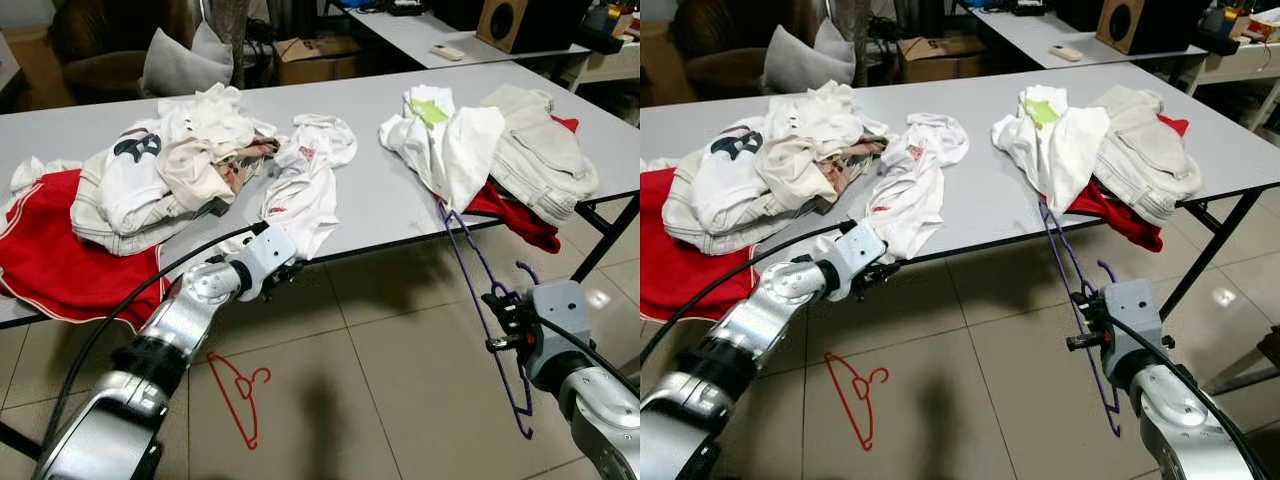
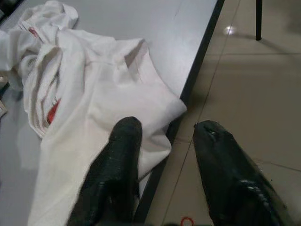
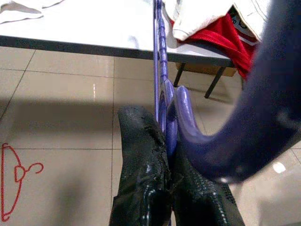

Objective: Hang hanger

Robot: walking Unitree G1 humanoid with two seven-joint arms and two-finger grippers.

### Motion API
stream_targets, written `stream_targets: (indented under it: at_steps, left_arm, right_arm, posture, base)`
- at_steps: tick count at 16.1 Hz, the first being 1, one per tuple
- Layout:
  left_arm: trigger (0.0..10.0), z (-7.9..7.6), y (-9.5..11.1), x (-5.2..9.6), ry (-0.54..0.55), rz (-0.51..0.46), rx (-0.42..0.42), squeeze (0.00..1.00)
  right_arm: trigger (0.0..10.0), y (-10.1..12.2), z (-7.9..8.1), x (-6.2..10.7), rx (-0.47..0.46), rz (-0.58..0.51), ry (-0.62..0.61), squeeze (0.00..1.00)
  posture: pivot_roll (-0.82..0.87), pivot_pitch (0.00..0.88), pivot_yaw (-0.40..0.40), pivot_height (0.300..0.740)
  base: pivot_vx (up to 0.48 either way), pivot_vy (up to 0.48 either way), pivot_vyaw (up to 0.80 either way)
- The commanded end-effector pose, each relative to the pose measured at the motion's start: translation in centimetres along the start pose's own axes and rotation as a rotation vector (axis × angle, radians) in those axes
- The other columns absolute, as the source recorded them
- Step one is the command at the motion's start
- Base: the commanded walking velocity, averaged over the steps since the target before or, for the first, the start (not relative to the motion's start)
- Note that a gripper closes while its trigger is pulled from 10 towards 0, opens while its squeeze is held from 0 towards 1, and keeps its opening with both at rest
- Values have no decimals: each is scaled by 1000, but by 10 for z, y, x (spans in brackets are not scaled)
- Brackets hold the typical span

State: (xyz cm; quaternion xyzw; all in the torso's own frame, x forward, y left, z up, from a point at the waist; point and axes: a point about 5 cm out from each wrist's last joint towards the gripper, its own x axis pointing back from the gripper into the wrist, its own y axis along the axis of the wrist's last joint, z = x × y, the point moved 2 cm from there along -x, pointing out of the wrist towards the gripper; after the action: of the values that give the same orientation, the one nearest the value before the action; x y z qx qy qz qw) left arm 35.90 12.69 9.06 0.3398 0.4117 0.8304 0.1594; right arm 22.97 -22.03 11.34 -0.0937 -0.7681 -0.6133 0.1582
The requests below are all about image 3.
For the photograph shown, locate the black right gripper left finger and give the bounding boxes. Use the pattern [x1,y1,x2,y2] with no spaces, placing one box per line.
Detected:
[110,105,173,226]

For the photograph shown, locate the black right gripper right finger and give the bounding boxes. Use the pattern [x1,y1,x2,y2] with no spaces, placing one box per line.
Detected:
[171,148,246,226]

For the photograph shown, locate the purple plastic hanger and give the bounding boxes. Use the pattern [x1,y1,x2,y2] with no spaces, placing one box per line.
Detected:
[152,0,301,187]

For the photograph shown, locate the red plastic hanger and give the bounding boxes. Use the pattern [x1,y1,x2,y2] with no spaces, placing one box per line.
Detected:
[0,142,45,222]

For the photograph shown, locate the brown cardboard box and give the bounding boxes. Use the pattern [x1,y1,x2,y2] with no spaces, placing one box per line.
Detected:
[175,62,236,78]

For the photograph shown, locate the white table black legs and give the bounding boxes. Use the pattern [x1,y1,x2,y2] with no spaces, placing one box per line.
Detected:
[0,0,259,99]

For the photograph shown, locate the red garment white trim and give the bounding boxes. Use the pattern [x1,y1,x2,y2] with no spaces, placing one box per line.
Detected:
[177,13,258,80]

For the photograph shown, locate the white cloth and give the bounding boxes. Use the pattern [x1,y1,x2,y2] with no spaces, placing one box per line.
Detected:
[0,0,65,25]

